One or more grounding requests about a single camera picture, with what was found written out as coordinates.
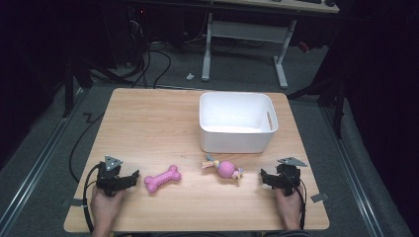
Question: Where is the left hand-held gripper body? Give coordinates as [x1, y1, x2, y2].
[95, 155, 133, 198]

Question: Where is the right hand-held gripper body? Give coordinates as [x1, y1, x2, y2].
[276, 156, 308, 198]

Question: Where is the pink bone-shaped rope toy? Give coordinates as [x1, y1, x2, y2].
[143, 164, 183, 195]

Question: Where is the pink ball rope toy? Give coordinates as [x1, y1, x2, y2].
[202, 153, 246, 181]

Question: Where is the white plastic bin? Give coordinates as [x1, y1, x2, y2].
[199, 91, 280, 154]

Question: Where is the person's left hand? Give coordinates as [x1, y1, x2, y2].
[90, 186, 126, 229]

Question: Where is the person's right hand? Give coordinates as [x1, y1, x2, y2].
[275, 187, 305, 226]

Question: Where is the grey tape piece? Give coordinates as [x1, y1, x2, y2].
[310, 192, 330, 203]
[61, 197, 88, 208]

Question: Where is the black metal stand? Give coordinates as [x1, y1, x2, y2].
[61, 57, 95, 119]
[286, 73, 349, 140]

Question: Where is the desk with white legs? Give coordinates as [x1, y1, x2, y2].
[201, 0, 341, 90]

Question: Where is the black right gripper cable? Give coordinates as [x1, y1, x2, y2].
[286, 172, 307, 230]

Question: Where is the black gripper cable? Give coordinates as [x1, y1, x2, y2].
[286, 172, 307, 230]
[82, 163, 101, 235]

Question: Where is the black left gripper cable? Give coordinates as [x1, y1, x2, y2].
[82, 163, 101, 235]

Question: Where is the black cable on floor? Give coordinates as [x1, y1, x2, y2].
[68, 112, 105, 184]

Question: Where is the metal floor rail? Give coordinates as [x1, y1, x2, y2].
[0, 88, 84, 233]
[319, 104, 385, 237]

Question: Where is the bundle of black floor cables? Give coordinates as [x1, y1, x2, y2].
[122, 19, 173, 89]

